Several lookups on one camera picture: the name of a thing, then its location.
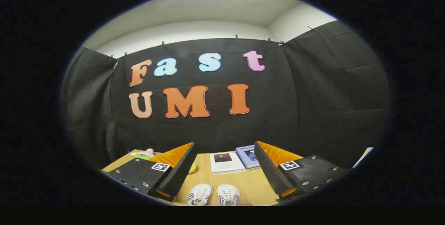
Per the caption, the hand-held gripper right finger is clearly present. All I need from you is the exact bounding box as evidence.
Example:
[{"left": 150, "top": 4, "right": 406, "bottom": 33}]
[{"left": 254, "top": 141, "right": 350, "bottom": 201}]

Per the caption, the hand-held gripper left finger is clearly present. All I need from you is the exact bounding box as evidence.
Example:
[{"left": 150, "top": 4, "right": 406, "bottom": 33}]
[{"left": 103, "top": 142, "right": 198, "bottom": 203}]

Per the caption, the white canvas shoe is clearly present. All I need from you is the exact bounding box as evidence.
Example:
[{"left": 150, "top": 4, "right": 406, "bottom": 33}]
[
  {"left": 217, "top": 184, "right": 241, "bottom": 206},
  {"left": 187, "top": 183, "right": 213, "bottom": 206}
]

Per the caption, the blue book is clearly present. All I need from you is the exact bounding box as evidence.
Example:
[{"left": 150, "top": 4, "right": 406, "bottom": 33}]
[{"left": 235, "top": 145, "right": 260, "bottom": 169}]

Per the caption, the pink plush toy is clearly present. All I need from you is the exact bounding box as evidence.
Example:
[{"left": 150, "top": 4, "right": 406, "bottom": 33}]
[{"left": 130, "top": 148, "right": 156, "bottom": 160}]

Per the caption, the white book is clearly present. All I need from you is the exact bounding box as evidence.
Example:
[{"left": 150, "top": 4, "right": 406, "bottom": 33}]
[{"left": 210, "top": 152, "right": 245, "bottom": 175}]

